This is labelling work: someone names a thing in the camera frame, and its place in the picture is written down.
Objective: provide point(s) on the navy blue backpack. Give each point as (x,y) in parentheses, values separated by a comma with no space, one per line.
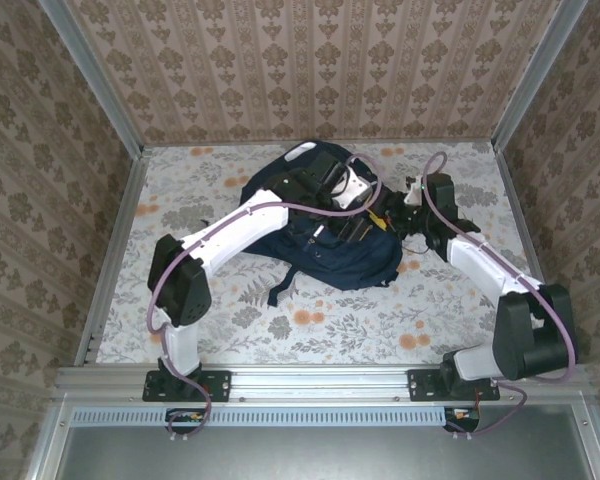
(350,265)

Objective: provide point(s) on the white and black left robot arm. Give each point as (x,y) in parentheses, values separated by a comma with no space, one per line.
(240,230)

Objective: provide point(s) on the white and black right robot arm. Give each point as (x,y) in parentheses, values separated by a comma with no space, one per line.
(485,265)

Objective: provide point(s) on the floral table cloth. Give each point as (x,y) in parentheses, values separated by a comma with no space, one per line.
(360,330)

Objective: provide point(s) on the grey metal panel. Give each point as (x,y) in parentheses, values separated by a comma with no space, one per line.
(305,455)

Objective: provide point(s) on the aluminium side frame rail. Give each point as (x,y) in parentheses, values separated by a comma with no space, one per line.
(125,215)
(516,200)

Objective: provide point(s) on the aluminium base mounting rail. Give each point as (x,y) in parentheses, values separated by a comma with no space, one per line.
(320,382)

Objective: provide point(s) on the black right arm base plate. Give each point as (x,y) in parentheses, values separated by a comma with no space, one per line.
(420,385)

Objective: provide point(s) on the aluminium frame post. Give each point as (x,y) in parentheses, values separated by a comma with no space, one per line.
(537,75)
(94,75)

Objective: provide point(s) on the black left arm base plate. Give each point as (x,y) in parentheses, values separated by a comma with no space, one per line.
(220,385)

